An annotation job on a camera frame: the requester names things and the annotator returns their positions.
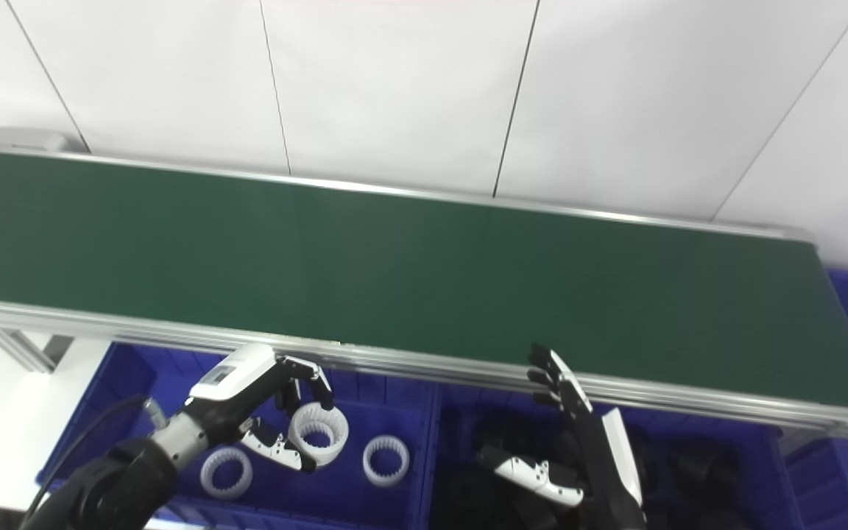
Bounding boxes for aluminium conveyor leg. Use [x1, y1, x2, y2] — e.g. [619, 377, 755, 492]
[0, 322, 74, 374]

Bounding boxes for grey conveyor end housing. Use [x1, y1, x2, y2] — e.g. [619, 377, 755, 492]
[0, 126, 69, 152]

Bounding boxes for black round part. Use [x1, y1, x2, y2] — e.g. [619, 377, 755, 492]
[668, 439, 743, 503]
[470, 414, 522, 462]

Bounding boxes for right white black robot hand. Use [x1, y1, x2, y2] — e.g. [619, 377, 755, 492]
[476, 344, 650, 530]

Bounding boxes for blue bin with black parts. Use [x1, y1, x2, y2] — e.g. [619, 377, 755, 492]
[415, 381, 802, 530]

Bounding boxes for green conveyor belt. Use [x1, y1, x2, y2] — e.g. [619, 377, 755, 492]
[0, 142, 848, 444]
[0, 150, 848, 413]

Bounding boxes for blue bin with white rings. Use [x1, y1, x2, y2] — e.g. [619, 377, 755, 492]
[35, 341, 441, 530]

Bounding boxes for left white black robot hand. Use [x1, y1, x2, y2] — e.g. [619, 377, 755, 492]
[188, 344, 336, 474]

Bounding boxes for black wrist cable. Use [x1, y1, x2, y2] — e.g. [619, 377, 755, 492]
[22, 395, 169, 530]

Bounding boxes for white toothed ring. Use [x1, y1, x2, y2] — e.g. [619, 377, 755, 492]
[362, 434, 411, 488]
[199, 446, 254, 501]
[287, 402, 350, 467]

